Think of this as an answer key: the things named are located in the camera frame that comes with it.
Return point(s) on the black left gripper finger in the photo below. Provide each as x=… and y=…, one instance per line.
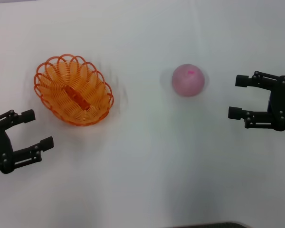
x=46, y=143
x=27, y=116

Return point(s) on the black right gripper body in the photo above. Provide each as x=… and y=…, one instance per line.
x=283, y=104

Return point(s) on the orange woven plastic basket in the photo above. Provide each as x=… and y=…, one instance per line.
x=76, y=95

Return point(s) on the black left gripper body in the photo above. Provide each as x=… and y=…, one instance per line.
x=2, y=152

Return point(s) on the pink peach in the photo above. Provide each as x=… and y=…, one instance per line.
x=188, y=80

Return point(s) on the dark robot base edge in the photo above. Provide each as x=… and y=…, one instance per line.
x=211, y=225

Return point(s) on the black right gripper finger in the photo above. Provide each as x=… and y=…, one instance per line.
x=235, y=112
x=242, y=80

